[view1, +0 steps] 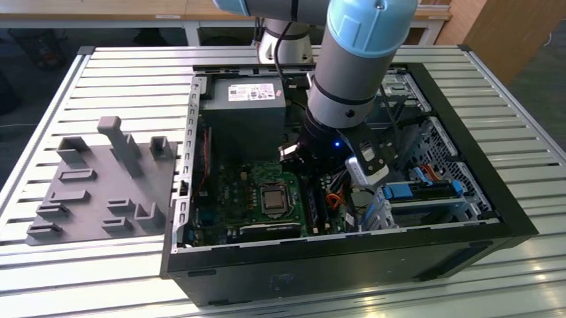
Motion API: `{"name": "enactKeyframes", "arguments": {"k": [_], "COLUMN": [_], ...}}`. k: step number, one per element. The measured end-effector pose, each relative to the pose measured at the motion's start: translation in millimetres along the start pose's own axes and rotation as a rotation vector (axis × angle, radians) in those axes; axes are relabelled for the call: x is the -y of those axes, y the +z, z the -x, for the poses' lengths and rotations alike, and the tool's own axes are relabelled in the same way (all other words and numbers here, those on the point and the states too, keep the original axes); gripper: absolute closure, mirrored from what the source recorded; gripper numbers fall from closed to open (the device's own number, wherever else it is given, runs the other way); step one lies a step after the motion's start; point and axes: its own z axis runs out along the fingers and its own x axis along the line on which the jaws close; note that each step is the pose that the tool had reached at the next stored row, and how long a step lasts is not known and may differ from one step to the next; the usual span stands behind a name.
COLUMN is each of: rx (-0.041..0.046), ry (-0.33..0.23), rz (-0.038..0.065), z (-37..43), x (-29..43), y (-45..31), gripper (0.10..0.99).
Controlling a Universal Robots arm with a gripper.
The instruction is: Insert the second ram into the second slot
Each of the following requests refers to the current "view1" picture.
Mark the round grey speaker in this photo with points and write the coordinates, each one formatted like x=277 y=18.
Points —
x=364 y=200

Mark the black PC case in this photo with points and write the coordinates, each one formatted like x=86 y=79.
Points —
x=310 y=271

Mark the silver CPU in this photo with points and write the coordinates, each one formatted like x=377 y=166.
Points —
x=274 y=201

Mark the black RAM slot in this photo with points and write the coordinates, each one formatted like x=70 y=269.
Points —
x=316 y=229

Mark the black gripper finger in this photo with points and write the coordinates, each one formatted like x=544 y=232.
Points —
x=292 y=154

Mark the wooden cabinet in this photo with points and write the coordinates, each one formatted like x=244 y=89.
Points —
x=509 y=33

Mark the metal disk bay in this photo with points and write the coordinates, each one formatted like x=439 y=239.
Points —
x=385 y=215

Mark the green motherboard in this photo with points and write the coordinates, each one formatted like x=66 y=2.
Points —
x=240 y=185

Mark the wooden desk white frame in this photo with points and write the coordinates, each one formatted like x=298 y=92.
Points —
x=133 y=8

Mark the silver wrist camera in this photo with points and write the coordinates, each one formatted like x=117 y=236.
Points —
x=368 y=177

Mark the black camera bracket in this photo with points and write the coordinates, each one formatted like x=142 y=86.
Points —
x=376 y=162

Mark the metal optical drive cage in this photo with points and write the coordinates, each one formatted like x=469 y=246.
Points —
x=412 y=96

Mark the perforated metal drive cage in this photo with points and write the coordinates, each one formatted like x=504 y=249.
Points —
x=443 y=145

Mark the CPU socket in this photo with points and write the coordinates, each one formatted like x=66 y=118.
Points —
x=261 y=202

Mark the grey parts rack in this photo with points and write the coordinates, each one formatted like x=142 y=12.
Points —
x=98 y=198

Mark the black chair base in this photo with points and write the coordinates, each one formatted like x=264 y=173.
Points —
x=46 y=46

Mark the grey power supply unit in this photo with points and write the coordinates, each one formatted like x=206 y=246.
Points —
x=240 y=129

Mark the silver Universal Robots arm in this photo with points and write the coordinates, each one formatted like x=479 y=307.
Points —
x=354 y=66

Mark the hard disk in blue carrier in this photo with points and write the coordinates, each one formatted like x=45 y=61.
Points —
x=403 y=192

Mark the black table corner cap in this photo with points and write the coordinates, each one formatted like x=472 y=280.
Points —
x=86 y=50
x=465 y=48

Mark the black graphics card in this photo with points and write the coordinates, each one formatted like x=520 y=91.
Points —
x=270 y=232

